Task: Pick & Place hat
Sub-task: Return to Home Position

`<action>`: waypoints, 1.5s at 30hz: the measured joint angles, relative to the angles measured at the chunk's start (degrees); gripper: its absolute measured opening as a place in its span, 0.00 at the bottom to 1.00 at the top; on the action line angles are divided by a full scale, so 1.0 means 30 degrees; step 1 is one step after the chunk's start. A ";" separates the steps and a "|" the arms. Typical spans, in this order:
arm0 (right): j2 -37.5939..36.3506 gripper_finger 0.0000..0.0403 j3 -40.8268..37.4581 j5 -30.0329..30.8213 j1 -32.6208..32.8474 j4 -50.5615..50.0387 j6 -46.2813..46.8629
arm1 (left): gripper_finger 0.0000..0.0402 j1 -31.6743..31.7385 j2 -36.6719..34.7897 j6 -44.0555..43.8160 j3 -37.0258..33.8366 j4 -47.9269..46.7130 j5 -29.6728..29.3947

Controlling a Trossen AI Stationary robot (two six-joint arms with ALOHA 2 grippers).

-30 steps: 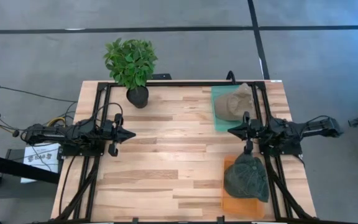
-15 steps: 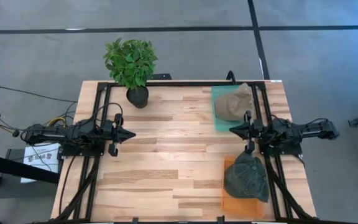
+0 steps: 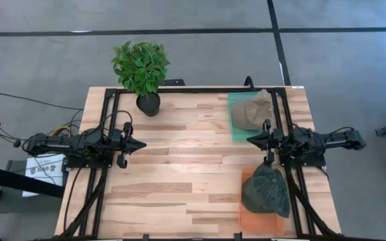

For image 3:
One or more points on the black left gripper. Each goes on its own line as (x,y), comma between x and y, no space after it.
(124,144)

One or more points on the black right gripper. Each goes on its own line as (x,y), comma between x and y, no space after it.
(275,140)

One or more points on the dark green cap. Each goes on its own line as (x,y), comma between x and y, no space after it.
(266,169)
(263,197)

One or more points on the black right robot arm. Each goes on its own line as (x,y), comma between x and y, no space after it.
(337,139)

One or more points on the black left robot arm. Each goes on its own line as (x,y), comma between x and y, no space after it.
(55,144)

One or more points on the translucent green mat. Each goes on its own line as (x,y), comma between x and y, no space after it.
(243,135)

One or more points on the black arched hook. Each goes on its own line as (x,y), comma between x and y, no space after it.
(249,83)

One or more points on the black table edge clamp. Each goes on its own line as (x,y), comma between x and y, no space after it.
(174,82)
(145,237)
(237,236)

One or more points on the green plant in black pot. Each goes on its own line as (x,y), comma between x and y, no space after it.
(141,67)

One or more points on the translucent orange mat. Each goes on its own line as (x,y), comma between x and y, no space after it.
(263,226)

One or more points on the white paper label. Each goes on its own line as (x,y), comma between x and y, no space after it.
(45,170)

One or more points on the black beam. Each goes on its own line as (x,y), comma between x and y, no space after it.
(12,180)

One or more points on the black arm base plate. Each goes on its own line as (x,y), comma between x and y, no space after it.
(313,162)
(79,163)

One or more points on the black aluminium table frame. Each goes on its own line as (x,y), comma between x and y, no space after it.
(196,90)

